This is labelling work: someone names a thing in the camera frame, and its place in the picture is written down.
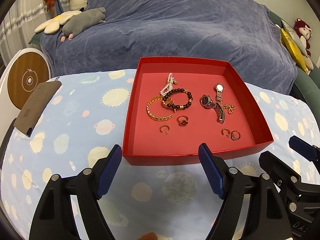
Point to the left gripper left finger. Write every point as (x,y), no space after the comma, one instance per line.
(105,170)

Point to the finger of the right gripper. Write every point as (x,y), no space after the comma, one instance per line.
(309,152)

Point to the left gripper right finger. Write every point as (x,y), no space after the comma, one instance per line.
(215,170)

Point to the silver dark face wristwatch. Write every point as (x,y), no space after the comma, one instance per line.
(207,103)

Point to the gold face wristwatch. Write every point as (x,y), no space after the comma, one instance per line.
(219,88)

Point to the person's left hand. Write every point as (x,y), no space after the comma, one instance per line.
(149,236)

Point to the blue planet print tablecloth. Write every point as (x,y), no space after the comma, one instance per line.
(86,118)

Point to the red open cardboard box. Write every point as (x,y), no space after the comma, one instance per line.
(156,135)

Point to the yellow gold pillow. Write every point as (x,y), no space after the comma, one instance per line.
(303,62)

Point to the grey silver pillow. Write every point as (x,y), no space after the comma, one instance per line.
(295,37)

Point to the red monkey plush toy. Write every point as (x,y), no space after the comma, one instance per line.
(304,32)

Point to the white round wooden charger table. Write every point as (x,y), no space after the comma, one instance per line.
(25,71)

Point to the grey plush toy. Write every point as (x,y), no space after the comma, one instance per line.
(82,21)

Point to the cream flower plush cushion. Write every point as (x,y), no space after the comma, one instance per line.
(53,25)

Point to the blue grey bed blanket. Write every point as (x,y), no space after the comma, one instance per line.
(237,31)

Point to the white sheer curtain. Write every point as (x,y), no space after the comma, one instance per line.
(17,28)

